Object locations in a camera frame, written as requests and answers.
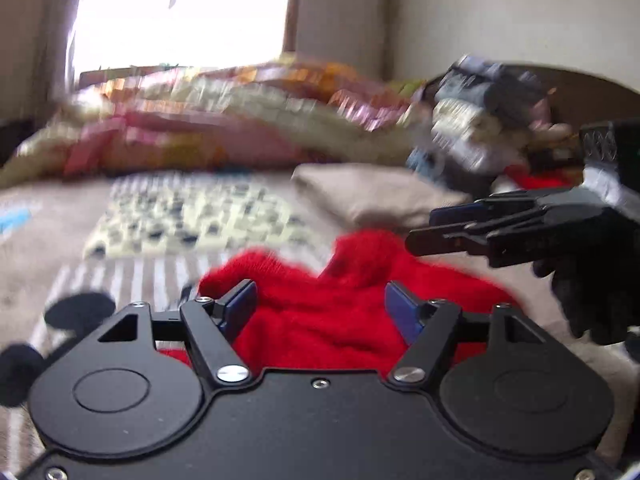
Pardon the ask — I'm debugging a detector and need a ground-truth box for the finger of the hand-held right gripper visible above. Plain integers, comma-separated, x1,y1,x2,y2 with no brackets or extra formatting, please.
404,222,502,261
429,191,546,230

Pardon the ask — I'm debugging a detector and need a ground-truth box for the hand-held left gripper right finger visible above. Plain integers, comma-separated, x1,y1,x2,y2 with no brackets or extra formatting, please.
385,280,547,387

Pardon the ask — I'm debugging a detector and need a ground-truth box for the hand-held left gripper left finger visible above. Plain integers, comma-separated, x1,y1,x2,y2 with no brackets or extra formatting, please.
97,279,259,387

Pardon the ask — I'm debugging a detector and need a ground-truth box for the red knitted garment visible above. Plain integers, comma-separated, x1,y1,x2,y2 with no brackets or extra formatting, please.
160,230,522,377

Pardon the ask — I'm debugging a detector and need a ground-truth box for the pile of mixed clothes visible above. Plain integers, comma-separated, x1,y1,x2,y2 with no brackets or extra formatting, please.
406,55,583,196

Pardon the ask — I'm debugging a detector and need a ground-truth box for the person's right hand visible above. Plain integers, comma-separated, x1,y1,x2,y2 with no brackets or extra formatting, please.
531,209,640,347

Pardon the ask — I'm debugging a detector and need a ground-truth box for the folded beige cloth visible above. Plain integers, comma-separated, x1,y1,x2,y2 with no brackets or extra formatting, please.
291,161,473,235

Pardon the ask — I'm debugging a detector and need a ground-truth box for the brown wooden headboard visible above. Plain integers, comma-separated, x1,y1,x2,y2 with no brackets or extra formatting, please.
424,62,640,128

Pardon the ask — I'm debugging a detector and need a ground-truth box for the cream patterned blanket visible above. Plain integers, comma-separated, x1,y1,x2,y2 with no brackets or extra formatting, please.
82,172,306,262

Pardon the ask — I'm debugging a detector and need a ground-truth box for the striped blanket with black circles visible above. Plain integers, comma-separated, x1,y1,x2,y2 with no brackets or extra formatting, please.
0,252,236,466

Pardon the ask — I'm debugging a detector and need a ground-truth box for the colourful patchwork quilt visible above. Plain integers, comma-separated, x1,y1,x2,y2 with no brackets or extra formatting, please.
0,56,438,188

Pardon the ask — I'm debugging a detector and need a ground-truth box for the bright window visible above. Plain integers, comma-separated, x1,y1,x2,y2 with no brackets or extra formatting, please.
70,0,296,73

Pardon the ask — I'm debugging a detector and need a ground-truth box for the beige curtain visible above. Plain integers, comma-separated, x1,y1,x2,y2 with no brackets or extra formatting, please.
0,0,98,128

